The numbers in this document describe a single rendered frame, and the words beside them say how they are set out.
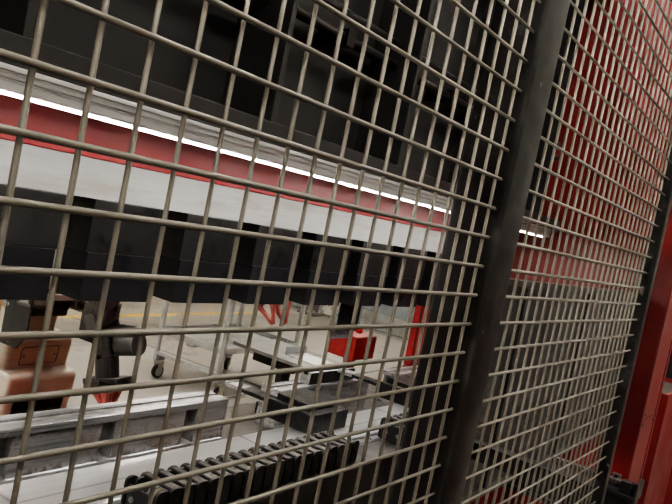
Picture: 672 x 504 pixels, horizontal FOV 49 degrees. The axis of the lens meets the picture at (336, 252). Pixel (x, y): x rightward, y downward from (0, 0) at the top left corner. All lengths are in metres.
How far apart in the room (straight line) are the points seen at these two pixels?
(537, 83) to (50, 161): 0.75
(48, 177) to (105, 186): 0.10
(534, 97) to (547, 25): 0.06
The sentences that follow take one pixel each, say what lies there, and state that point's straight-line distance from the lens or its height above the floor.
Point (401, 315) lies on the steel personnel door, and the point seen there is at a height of 0.29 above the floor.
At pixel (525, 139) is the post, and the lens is 0.65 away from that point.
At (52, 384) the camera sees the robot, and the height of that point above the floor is 0.77.
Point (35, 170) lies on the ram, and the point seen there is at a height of 1.37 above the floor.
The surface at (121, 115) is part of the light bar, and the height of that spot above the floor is 1.46.
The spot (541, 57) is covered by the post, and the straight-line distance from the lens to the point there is 0.66.
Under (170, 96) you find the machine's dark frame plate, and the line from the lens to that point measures 1.05.
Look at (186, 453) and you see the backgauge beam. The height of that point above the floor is 0.98.
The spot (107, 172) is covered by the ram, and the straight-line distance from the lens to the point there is 1.22.
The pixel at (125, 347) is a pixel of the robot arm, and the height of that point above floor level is 0.98.
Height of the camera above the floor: 1.39
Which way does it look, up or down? 3 degrees down
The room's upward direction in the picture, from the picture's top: 12 degrees clockwise
